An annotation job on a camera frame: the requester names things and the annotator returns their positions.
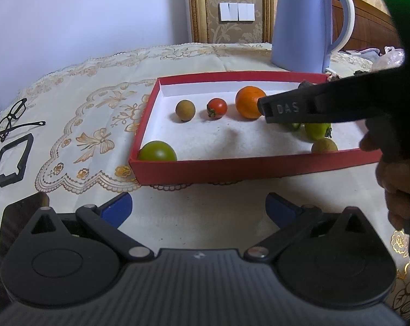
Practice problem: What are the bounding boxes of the black square frame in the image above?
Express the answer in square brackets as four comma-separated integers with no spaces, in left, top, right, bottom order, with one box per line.
[0,133,34,187]

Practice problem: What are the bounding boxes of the white wall switch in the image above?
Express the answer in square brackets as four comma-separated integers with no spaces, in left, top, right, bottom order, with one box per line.
[218,2,256,21]

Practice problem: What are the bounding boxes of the brown longan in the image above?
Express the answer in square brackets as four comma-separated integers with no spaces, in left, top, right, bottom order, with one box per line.
[175,99,196,122]
[311,137,339,153]

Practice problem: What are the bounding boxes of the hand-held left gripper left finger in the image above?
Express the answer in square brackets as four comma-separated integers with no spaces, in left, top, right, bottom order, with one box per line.
[13,192,154,263]

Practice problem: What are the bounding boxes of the wooden headboard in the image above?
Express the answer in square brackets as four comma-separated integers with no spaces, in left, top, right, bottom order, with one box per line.
[332,0,400,53]

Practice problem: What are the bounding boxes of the blue electric kettle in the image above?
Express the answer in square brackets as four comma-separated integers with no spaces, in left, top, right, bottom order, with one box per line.
[270,0,356,73]

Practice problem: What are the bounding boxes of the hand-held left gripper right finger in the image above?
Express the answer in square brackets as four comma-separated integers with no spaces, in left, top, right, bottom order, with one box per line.
[244,193,378,263]

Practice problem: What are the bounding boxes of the person's right hand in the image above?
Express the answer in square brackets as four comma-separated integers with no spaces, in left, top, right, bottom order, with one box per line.
[359,132,410,233]

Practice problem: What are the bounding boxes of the red cherry tomato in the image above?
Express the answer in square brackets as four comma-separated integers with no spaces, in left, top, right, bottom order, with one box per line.
[206,98,228,119]

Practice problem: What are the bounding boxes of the gold wall moulding frame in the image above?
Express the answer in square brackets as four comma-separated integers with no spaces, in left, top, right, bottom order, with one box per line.
[186,0,277,44]

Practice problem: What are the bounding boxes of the green tomato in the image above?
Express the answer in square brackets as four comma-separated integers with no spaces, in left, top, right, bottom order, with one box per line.
[304,122,332,140]
[137,140,177,162]

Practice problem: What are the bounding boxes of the plastic bag of longans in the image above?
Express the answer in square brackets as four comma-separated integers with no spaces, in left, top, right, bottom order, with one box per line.
[371,46,406,72]

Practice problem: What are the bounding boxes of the orange tangerine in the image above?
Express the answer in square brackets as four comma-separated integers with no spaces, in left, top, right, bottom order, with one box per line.
[235,86,267,119]

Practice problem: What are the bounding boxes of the black eyeglasses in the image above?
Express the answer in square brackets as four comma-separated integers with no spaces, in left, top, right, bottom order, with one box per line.
[0,98,46,142]

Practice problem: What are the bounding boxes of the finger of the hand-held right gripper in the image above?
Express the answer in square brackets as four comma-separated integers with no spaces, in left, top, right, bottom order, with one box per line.
[257,66,406,124]

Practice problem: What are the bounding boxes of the red cardboard box tray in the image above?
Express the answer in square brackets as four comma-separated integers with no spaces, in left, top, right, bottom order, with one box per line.
[128,71,384,186]

